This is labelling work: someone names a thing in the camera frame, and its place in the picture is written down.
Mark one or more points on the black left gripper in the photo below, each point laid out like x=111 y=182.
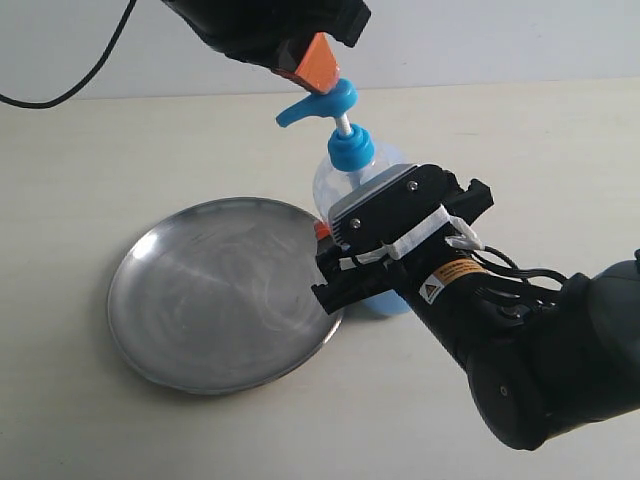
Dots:
x=287 y=36

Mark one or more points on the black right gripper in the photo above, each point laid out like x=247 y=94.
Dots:
x=439 y=281

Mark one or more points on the clear blue pump soap bottle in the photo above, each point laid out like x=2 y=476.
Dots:
x=353 y=158

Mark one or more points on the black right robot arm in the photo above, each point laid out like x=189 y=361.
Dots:
x=539 y=362

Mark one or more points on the round stainless steel plate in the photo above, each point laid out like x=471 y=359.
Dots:
x=216 y=299

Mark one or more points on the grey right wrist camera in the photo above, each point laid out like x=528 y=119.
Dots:
x=389 y=205

